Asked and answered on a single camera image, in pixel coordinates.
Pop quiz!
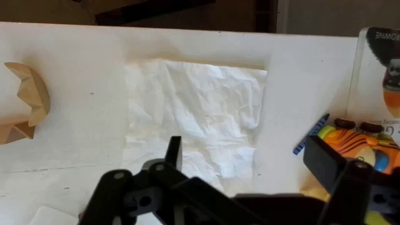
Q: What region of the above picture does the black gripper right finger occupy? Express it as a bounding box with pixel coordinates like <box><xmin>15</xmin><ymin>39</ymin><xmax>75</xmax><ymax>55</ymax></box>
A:
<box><xmin>303</xmin><ymin>135</ymin><xmax>400</xmax><ymax>225</ymax></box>

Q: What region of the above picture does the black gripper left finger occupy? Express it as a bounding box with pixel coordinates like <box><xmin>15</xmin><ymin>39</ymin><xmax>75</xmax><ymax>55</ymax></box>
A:
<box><xmin>79</xmin><ymin>135</ymin><xmax>268</xmax><ymax>225</ymax></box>

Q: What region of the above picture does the white paper towel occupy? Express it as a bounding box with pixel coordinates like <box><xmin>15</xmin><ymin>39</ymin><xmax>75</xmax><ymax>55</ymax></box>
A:
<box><xmin>123</xmin><ymin>58</ymin><xmax>269</xmax><ymax>180</ymax></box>

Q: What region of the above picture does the orange toy car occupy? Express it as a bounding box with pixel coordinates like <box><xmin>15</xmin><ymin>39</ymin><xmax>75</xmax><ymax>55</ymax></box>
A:
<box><xmin>308</xmin><ymin>118</ymin><xmax>400</xmax><ymax>225</ymax></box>

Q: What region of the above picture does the angular wooden block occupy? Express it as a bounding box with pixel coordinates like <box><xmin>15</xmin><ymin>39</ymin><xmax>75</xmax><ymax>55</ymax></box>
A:
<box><xmin>0</xmin><ymin>62</ymin><xmax>52</xmax><ymax>147</ymax></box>

